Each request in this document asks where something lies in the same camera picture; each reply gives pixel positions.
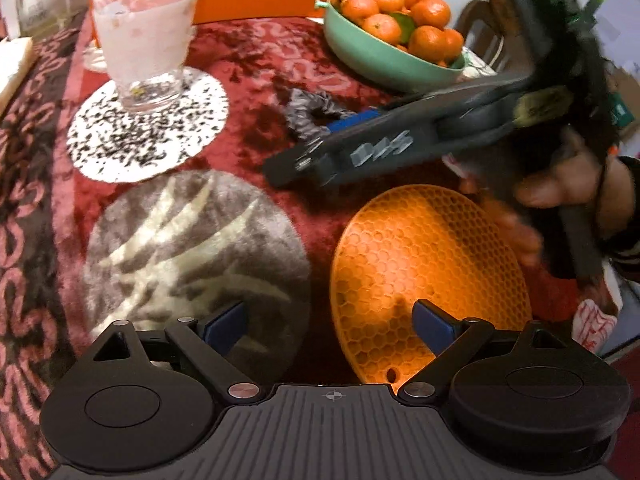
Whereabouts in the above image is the printed glass cup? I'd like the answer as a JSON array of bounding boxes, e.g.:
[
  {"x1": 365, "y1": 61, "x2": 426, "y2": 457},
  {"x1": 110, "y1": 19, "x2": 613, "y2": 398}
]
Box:
[{"x1": 86, "y1": 0, "x2": 206, "y2": 117}]

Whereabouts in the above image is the white tissue pack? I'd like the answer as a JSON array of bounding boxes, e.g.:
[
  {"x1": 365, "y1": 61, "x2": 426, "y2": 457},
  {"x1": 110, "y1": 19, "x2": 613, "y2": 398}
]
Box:
[{"x1": 0, "y1": 36, "x2": 35, "y2": 111}]

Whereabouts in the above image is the person's right hand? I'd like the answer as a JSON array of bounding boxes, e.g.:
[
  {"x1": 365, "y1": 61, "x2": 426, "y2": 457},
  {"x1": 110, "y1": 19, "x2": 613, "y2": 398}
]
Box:
[{"x1": 485, "y1": 127, "x2": 603, "y2": 265}]

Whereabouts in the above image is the white red printed face mask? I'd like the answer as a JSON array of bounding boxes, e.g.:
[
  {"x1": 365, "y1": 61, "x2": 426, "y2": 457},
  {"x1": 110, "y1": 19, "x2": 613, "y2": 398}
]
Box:
[{"x1": 572, "y1": 300, "x2": 621, "y2": 358}]

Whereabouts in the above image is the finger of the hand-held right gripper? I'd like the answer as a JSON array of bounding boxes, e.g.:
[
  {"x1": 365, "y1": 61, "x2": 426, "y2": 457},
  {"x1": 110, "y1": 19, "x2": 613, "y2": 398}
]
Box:
[
  {"x1": 262, "y1": 97, "x2": 525, "y2": 190},
  {"x1": 327, "y1": 74, "x2": 533, "y2": 135}
]

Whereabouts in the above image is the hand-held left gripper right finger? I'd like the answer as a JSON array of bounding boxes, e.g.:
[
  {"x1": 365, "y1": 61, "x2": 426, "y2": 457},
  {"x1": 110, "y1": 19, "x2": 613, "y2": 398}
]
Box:
[{"x1": 397, "y1": 298, "x2": 593, "y2": 406}]

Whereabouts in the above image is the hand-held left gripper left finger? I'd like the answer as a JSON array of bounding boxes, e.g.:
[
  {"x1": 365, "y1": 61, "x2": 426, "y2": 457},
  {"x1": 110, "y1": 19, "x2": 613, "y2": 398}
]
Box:
[{"x1": 75, "y1": 301, "x2": 263, "y2": 406}]

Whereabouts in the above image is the person's right forearm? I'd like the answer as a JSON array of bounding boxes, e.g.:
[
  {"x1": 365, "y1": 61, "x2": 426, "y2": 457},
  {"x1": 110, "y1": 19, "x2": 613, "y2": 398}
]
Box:
[{"x1": 597, "y1": 155, "x2": 640, "y2": 283}]

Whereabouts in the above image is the orange silicone mat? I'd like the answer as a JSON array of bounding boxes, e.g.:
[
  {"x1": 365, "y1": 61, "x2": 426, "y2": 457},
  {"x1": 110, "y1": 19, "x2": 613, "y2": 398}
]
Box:
[{"x1": 330, "y1": 184, "x2": 533, "y2": 396}]

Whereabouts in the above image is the grey sparkly scrunchie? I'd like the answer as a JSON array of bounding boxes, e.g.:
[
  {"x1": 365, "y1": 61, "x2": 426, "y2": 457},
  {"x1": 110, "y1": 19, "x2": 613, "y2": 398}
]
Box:
[{"x1": 285, "y1": 87, "x2": 358, "y2": 143}]

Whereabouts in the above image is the speckled round coaster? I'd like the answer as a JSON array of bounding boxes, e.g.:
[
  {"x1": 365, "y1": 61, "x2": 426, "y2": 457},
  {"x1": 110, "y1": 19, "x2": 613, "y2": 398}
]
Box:
[{"x1": 66, "y1": 65, "x2": 230, "y2": 183}]

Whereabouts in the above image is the red patterned blanket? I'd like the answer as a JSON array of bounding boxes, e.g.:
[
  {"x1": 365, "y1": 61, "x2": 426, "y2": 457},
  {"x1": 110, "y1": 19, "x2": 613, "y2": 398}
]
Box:
[{"x1": 0, "y1": 7, "x2": 621, "y2": 461}]

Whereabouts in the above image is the green bowl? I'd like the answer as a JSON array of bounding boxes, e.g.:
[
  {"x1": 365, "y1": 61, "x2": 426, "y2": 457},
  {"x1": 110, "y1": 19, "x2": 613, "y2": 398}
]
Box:
[{"x1": 315, "y1": 0, "x2": 467, "y2": 93}]

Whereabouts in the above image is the wooden chair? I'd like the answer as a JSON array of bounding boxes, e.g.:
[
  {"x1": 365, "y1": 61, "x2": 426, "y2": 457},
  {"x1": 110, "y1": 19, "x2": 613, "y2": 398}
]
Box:
[{"x1": 457, "y1": 0, "x2": 506, "y2": 73}]

